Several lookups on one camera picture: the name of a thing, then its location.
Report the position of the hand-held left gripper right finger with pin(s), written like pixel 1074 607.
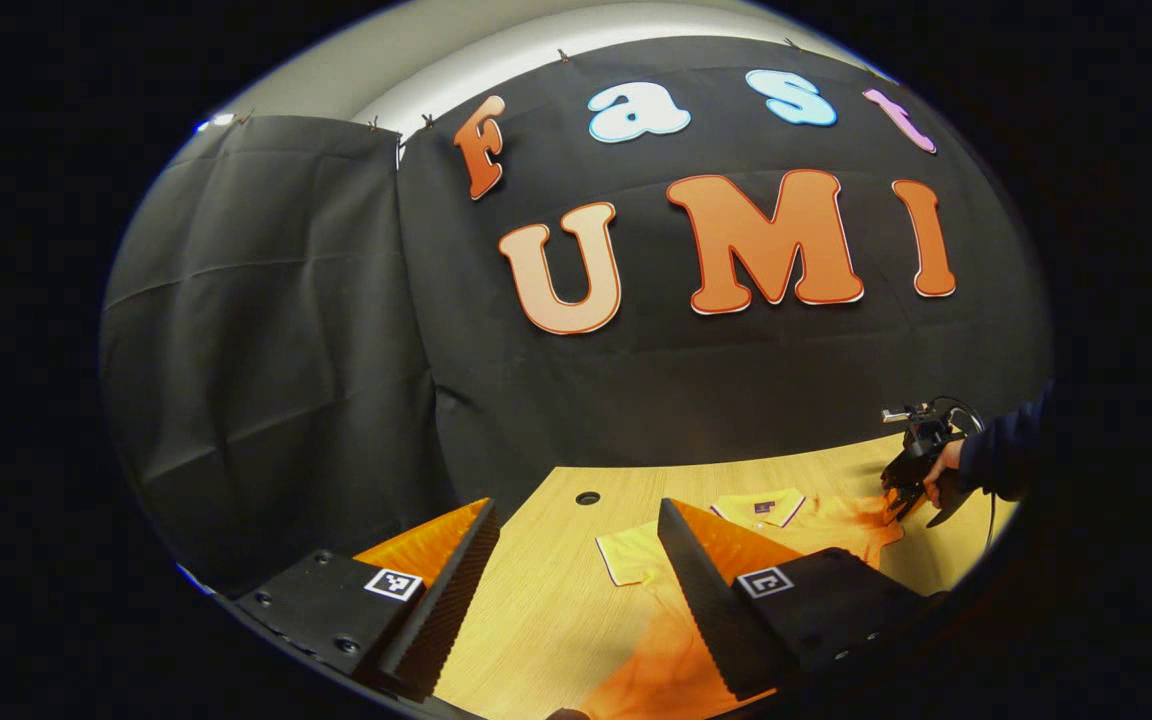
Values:
pixel 706 610

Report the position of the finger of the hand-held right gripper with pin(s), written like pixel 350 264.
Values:
pixel 902 495

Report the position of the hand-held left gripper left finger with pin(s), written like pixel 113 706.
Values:
pixel 446 615

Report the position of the orange polo T-shirt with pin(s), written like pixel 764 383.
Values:
pixel 636 555

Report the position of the white ceiling light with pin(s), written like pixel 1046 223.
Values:
pixel 216 121

